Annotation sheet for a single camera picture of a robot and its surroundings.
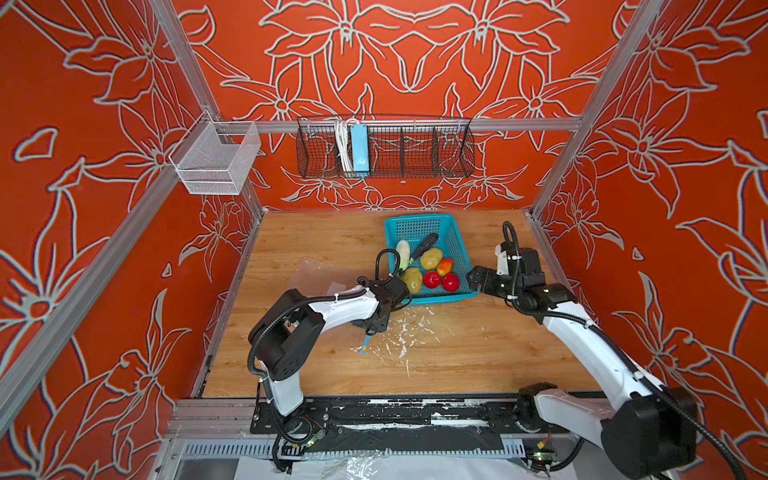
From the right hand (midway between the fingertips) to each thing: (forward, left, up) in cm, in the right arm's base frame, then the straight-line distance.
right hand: (475, 276), depth 82 cm
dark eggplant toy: (+21, +11, -12) cm, 26 cm away
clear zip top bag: (+10, +47, -15) cm, 51 cm away
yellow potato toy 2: (+7, +16, -11) cm, 21 cm away
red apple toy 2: (+5, +5, -11) cm, 12 cm away
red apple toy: (+6, +11, -10) cm, 16 cm away
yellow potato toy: (+15, +10, -11) cm, 21 cm away
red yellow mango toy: (+11, +5, -11) cm, 16 cm away
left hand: (-6, +30, -14) cm, 34 cm away
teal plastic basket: (+23, +2, -11) cm, 26 cm away
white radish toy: (+17, +19, -11) cm, 27 cm away
